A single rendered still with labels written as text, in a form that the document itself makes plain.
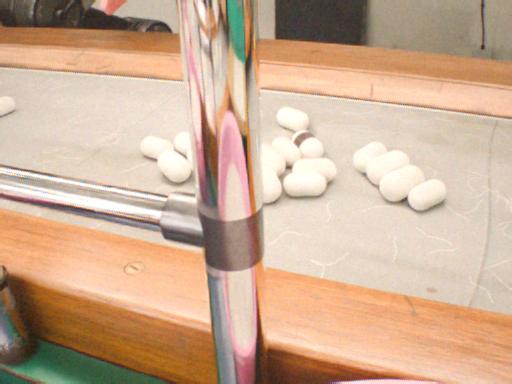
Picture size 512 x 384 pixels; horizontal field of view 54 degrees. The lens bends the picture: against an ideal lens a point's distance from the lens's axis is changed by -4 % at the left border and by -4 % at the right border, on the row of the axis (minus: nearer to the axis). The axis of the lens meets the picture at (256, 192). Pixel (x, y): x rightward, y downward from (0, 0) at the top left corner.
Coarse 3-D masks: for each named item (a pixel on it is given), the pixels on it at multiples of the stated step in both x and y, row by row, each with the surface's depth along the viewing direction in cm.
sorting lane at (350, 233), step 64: (0, 128) 52; (64, 128) 51; (128, 128) 50; (320, 128) 49; (384, 128) 48; (448, 128) 48; (192, 192) 40; (448, 192) 39; (320, 256) 33; (384, 256) 33; (448, 256) 32
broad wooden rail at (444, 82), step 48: (0, 48) 70; (48, 48) 67; (96, 48) 65; (144, 48) 64; (288, 48) 62; (336, 48) 61; (384, 48) 61; (336, 96) 55; (384, 96) 53; (432, 96) 52; (480, 96) 51
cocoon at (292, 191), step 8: (288, 176) 38; (296, 176) 38; (304, 176) 38; (312, 176) 38; (320, 176) 38; (288, 184) 38; (296, 184) 38; (304, 184) 38; (312, 184) 38; (320, 184) 38; (288, 192) 38; (296, 192) 38; (304, 192) 38; (312, 192) 38; (320, 192) 38
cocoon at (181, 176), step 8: (168, 152) 41; (176, 152) 41; (160, 160) 41; (168, 160) 40; (176, 160) 40; (184, 160) 40; (160, 168) 41; (168, 168) 40; (176, 168) 40; (184, 168) 40; (168, 176) 40; (176, 176) 40; (184, 176) 40
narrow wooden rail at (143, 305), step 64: (0, 256) 30; (64, 256) 30; (128, 256) 30; (192, 256) 29; (64, 320) 29; (128, 320) 27; (192, 320) 25; (320, 320) 25; (384, 320) 25; (448, 320) 25
